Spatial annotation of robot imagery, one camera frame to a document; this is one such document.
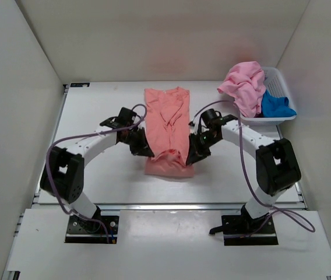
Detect aluminium table edge rail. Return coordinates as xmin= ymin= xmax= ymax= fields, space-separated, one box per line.
xmin=95 ymin=201 xmax=306 ymax=211

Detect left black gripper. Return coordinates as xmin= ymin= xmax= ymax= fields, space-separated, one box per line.
xmin=122 ymin=127 xmax=154 ymax=158

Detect light pink t shirt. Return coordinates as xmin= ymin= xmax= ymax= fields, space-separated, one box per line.
xmin=217 ymin=61 xmax=266 ymax=118

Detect blue t shirt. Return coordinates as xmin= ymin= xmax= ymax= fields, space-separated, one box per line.
xmin=261 ymin=90 xmax=297 ymax=118

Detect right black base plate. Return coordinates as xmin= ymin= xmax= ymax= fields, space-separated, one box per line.
xmin=209 ymin=215 xmax=279 ymax=246

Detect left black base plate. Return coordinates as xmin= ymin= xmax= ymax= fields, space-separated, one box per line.
xmin=65 ymin=215 xmax=119 ymax=244

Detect blue label sticker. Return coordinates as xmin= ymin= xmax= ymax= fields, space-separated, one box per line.
xmin=69 ymin=82 xmax=90 ymax=88

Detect salmon pink t shirt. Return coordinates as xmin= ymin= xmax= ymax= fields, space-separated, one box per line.
xmin=145 ymin=87 xmax=194 ymax=178

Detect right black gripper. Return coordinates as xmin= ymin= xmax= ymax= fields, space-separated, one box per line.
xmin=186 ymin=131 xmax=221 ymax=166

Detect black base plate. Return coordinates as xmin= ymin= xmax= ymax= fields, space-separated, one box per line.
xmin=209 ymin=215 xmax=279 ymax=246
xmin=65 ymin=215 xmax=119 ymax=244

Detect white plastic laundry basket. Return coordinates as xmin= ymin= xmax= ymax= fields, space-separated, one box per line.
xmin=240 ymin=66 xmax=297 ymax=126

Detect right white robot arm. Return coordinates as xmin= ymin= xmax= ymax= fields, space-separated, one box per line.
xmin=186 ymin=109 xmax=301 ymax=234

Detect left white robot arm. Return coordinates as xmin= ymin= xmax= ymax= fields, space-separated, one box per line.
xmin=39 ymin=107 xmax=154 ymax=232

